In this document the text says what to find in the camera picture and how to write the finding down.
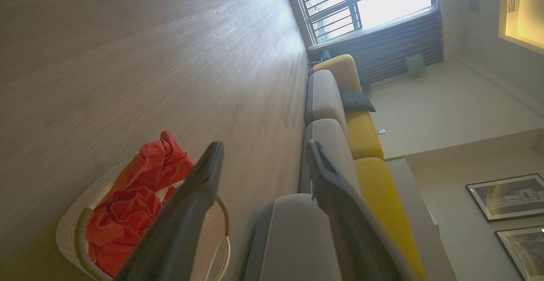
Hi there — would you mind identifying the dark grey pleated curtain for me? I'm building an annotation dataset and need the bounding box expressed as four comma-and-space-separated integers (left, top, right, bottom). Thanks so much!
308, 11, 445, 84

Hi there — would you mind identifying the beige low ledge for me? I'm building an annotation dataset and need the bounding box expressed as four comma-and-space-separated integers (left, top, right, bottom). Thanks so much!
385, 158, 457, 281

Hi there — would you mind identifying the cream plastic laundry basket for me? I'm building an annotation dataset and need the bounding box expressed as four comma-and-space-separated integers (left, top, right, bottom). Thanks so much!
55, 160, 232, 281

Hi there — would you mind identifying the window with metal guard bars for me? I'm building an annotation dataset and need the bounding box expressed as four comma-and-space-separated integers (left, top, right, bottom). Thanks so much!
289, 0, 438, 45

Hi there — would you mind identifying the black framed picture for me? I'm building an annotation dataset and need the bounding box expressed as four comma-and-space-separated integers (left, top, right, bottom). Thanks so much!
495, 226, 544, 281
466, 173, 544, 222

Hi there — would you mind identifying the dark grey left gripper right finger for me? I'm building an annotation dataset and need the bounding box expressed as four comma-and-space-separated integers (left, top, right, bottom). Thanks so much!
306, 140, 420, 281

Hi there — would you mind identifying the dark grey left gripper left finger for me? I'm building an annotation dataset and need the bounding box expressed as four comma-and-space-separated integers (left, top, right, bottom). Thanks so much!
115, 141, 225, 281

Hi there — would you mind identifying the orange-red cloth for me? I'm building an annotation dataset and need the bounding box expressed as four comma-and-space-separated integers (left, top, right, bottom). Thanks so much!
85, 130, 196, 278

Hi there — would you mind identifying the dark grey throw pillow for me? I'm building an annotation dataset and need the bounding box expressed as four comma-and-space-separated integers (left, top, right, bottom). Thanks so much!
339, 87, 377, 113

